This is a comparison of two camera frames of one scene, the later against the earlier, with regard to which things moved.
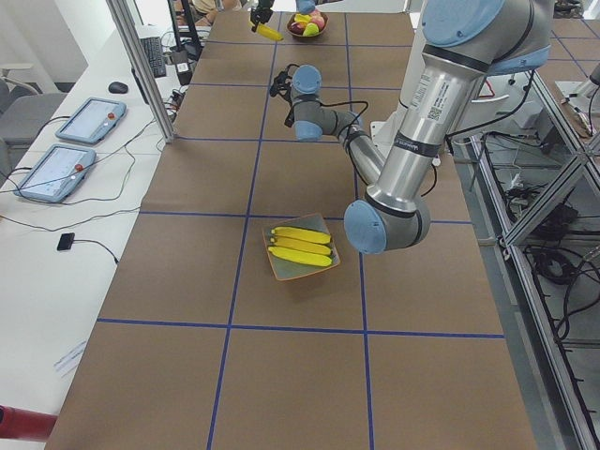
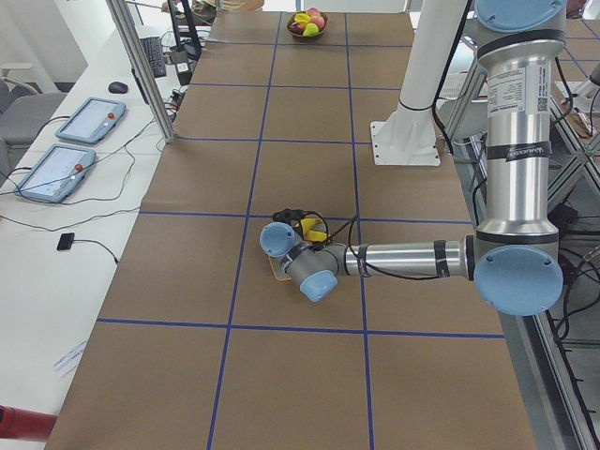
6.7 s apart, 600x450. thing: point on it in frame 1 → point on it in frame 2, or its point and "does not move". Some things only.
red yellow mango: x=297 y=27 does not move
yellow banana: x=269 y=32 → x=311 y=234
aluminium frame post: x=122 y=15 does not move
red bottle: x=25 y=425 does not move
